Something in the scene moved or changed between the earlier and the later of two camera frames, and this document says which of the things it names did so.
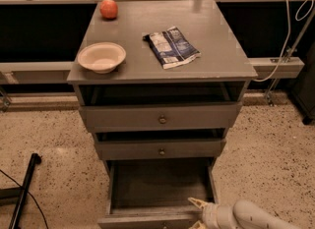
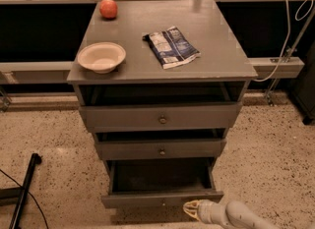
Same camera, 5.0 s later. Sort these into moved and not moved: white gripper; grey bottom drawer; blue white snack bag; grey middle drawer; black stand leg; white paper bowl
Moved: white gripper; grey bottom drawer
Not moved: black stand leg; grey middle drawer; blue white snack bag; white paper bowl
